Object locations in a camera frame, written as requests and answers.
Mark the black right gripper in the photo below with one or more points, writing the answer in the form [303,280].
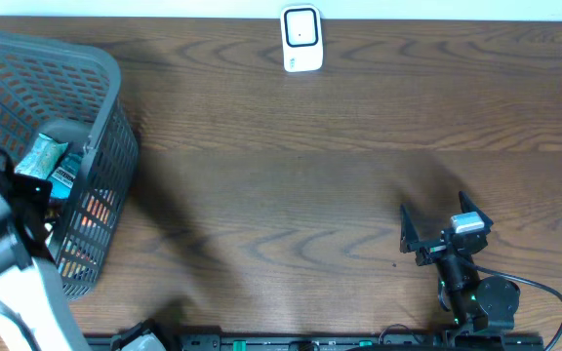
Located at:
[410,241]

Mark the mint green wipes packet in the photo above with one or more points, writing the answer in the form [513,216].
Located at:
[42,157]

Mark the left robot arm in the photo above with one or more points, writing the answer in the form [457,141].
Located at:
[34,312]

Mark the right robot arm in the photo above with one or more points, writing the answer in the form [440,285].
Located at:
[479,306]

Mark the white barcode scanner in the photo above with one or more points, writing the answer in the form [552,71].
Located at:
[302,39]

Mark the blue mouthwash bottle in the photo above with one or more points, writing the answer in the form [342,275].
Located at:
[64,175]

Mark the grey plastic shopping basket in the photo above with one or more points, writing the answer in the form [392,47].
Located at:
[71,93]

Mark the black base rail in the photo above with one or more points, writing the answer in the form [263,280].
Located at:
[390,341]

